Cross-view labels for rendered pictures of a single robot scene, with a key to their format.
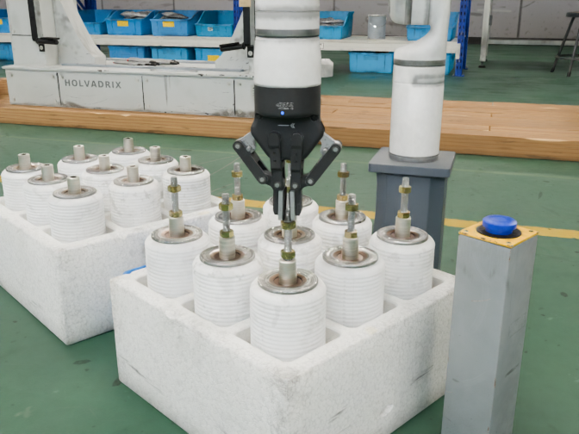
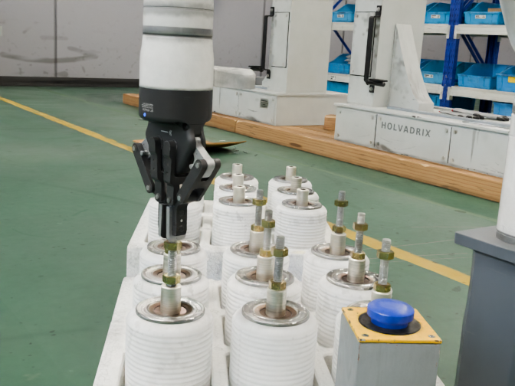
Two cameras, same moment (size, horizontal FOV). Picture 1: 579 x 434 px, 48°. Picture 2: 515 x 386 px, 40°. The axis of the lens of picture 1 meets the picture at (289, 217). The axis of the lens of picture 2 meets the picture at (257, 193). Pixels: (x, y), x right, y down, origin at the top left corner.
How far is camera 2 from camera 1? 0.56 m
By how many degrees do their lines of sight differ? 37
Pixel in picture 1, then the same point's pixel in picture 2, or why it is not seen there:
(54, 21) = (391, 64)
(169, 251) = (147, 258)
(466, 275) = (339, 371)
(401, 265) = not seen: hidden behind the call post
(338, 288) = (235, 341)
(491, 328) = not seen: outside the picture
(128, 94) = (435, 144)
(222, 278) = (142, 292)
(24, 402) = (41, 368)
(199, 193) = (302, 230)
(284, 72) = (147, 71)
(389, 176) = (478, 255)
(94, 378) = not seen: hidden behind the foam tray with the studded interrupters
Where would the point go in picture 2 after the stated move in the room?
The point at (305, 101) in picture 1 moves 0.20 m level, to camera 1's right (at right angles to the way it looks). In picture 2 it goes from (165, 104) to (339, 129)
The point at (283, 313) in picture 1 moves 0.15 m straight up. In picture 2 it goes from (133, 338) to (136, 201)
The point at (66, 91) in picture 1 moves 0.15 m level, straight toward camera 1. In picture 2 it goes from (381, 133) to (375, 137)
